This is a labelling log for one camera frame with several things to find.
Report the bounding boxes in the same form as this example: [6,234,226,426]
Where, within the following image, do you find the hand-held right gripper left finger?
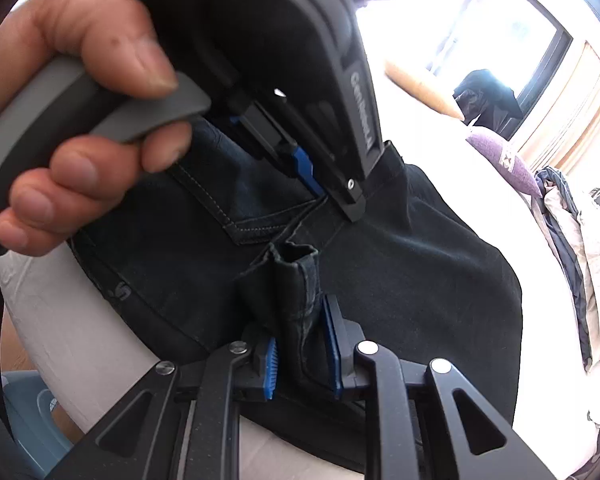
[50,330,281,480]

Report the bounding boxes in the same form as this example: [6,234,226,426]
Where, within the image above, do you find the hanging dark clothing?
[452,69,523,138]

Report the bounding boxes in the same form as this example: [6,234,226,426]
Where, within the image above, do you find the bed with white sheet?
[0,25,600,480]

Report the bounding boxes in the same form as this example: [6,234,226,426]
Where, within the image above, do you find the person's left hand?
[0,0,195,257]

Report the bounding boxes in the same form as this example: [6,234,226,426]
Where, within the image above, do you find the black denim pants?
[70,110,523,441]

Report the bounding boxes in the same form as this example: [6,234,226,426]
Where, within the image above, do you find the purple pillow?
[465,127,543,201]

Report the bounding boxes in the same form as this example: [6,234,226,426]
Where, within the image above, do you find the dark window frame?
[425,0,576,126]

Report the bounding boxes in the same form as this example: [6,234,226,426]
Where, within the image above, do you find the beige curtain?
[517,42,600,176]

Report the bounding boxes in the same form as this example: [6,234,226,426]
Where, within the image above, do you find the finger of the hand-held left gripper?
[222,92,301,181]
[291,57,385,224]

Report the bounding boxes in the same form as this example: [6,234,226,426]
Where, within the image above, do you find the yellow pillow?
[385,57,466,121]

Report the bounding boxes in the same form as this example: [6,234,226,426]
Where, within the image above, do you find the light blue plastic bin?
[0,370,76,466]

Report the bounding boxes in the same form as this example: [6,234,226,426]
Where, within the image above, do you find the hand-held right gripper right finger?
[320,294,556,480]

